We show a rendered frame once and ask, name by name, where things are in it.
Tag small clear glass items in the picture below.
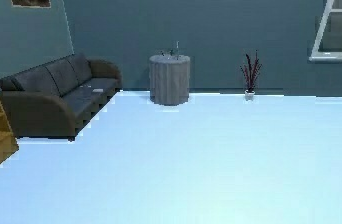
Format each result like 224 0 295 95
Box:
159 40 182 61

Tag white framed window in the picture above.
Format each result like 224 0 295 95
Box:
308 0 342 63

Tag grey round skirted table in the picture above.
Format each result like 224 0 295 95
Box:
148 53 192 107

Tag red house plant white pot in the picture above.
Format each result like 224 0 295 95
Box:
239 50 263 102

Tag dark grey brown sofa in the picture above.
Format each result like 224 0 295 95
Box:
0 52 123 142

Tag brown framed wall picture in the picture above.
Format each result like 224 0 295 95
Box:
11 0 52 9

